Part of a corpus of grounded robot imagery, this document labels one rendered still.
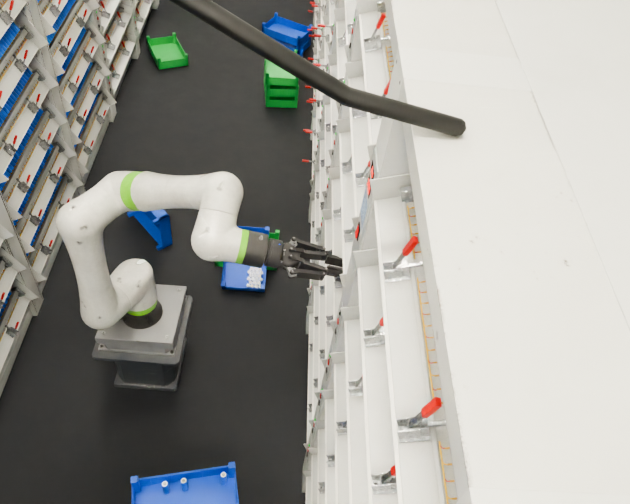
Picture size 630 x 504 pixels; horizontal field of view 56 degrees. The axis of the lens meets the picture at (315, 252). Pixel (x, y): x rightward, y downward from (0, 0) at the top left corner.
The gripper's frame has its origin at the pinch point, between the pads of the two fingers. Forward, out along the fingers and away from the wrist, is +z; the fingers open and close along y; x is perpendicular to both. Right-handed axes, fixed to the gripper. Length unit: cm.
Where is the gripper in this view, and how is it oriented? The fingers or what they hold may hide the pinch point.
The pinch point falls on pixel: (338, 266)
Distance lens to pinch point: 161.4
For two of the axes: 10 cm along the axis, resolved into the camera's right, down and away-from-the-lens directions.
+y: -0.1, 7.5, -6.6
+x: 3.0, -6.3, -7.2
